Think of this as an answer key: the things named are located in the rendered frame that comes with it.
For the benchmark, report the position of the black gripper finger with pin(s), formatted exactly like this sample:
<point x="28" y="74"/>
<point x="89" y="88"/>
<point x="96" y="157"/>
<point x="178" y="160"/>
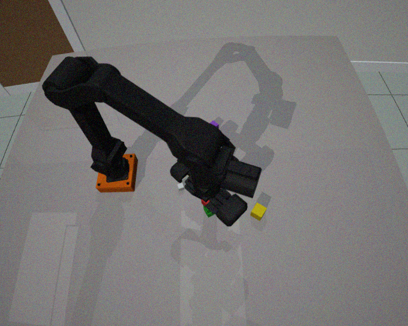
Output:
<point x="190" y="191"/>
<point x="211" y="208"/>

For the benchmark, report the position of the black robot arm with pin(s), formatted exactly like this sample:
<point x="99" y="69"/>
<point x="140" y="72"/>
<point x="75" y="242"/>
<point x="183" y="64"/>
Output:
<point x="78" y="82"/>

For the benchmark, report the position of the yellow block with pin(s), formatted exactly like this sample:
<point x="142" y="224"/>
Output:
<point x="258" y="211"/>

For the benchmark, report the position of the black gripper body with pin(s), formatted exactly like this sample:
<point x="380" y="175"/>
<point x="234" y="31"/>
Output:
<point x="229" y="208"/>

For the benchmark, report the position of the purple cube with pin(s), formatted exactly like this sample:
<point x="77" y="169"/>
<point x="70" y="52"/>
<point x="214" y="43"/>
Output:
<point x="215" y="123"/>

